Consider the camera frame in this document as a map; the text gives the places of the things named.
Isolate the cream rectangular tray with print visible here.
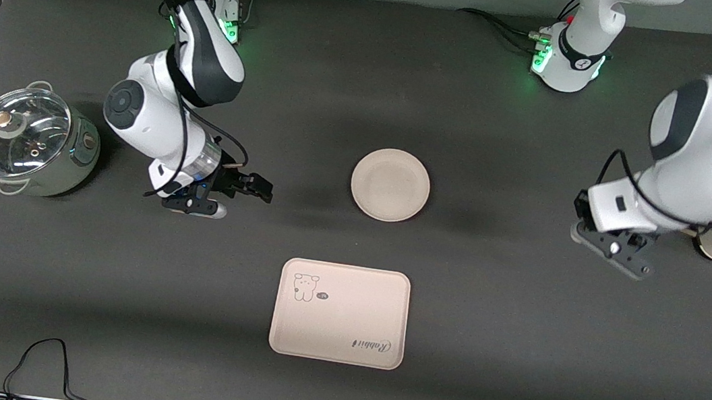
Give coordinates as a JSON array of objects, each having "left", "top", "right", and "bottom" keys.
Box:
[{"left": 267, "top": 256, "right": 414, "bottom": 372}]

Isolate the glass pot lid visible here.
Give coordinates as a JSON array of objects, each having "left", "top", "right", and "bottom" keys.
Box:
[{"left": 0, "top": 84, "right": 76, "bottom": 185}]

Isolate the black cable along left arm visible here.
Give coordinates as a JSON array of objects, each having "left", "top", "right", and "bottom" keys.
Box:
[{"left": 595, "top": 8, "right": 712, "bottom": 235}]

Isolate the steel cooking pot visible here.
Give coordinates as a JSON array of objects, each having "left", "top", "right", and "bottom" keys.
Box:
[{"left": 0, "top": 76, "right": 109, "bottom": 206}]

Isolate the round cream plate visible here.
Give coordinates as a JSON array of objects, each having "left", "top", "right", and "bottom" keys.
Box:
[{"left": 347, "top": 144, "right": 435, "bottom": 227}]

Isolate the black left arm base cable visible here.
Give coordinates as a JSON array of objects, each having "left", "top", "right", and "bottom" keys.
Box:
[{"left": 453, "top": 0, "right": 582, "bottom": 59}]

